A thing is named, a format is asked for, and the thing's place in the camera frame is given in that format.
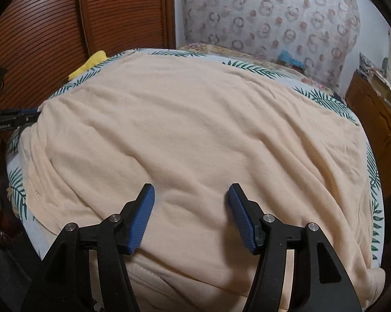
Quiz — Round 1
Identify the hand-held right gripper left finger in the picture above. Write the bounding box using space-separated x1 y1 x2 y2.
20 183 155 312

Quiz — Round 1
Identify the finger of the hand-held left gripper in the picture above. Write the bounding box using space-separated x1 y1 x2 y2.
0 108 42 119

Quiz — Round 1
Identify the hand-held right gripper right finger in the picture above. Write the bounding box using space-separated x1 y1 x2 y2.
227 183 361 312

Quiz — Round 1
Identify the beige printed t-shirt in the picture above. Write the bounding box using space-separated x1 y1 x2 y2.
25 54 386 312

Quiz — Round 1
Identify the white leaf print bedsheet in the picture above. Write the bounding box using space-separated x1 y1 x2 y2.
5 48 384 267

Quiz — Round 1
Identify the yellow cloth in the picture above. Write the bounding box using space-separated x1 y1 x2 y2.
68 50 107 80

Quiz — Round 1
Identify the brown slatted wardrobe door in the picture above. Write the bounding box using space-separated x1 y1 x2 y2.
0 0 176 111

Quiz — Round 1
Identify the wooden cabinet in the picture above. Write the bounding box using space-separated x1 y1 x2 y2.
345 71 391 199

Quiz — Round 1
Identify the blue patterned box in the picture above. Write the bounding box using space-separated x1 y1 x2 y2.
278 49 304 70

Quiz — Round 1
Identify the floral bedspread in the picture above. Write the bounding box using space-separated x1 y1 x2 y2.
177 43 345 105

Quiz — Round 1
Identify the pile of boxes and papers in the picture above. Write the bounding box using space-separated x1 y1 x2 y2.
358 52 391 111

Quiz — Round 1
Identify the circle patterned fabric cover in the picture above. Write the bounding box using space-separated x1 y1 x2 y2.
181 0 361 93

